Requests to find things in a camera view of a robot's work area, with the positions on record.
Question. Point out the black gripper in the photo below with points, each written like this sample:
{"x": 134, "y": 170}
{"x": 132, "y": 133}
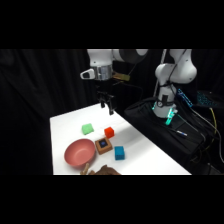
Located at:
{"x": 103, "y": 86}

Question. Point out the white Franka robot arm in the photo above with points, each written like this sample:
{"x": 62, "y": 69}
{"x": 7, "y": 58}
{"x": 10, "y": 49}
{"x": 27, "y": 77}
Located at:
{"x": 176, "y": 71}

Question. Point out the red foam block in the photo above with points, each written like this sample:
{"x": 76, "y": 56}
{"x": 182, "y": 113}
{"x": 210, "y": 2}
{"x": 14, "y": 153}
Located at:
{"x": 109, "y": 132}

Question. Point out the green foam block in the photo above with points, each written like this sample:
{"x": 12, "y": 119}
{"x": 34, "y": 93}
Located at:
{"x": 87, "y": 128}

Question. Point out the wooden block with blue top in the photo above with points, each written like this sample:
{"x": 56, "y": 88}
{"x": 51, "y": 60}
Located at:
{"x": 103, "y": 146}

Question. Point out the blue foam block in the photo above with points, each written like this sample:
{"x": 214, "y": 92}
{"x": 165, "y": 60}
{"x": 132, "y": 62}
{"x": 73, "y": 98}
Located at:
{"x": 119, "y": 153}

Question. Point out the pink plastic bowl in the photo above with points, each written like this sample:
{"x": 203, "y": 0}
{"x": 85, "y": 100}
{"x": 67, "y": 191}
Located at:
{"x": 79, "y": 152}

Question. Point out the green base light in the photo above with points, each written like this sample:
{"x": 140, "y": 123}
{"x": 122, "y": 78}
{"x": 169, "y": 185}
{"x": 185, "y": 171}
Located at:
{"x": 170, "y": 116}

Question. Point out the brown wooden object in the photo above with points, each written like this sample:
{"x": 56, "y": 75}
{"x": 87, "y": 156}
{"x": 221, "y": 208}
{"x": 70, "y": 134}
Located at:
{"x": 104, "y": 171}

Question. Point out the black robot stand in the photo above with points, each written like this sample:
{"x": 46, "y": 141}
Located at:
{"x": 166, "y": 136}

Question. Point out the small wooden stick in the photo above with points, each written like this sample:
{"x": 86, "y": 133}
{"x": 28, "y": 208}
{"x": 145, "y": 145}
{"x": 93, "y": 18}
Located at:
{"x": 86, "y": 168}

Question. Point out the cyan patterned black box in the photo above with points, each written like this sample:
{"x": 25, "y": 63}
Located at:
{"x": 184, "y": 97}

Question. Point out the white pen with blue tip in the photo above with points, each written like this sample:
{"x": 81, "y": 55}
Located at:
{"x": 181, "y": 133}

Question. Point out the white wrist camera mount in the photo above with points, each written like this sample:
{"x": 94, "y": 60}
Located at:
{"x": 87, "y": 74}

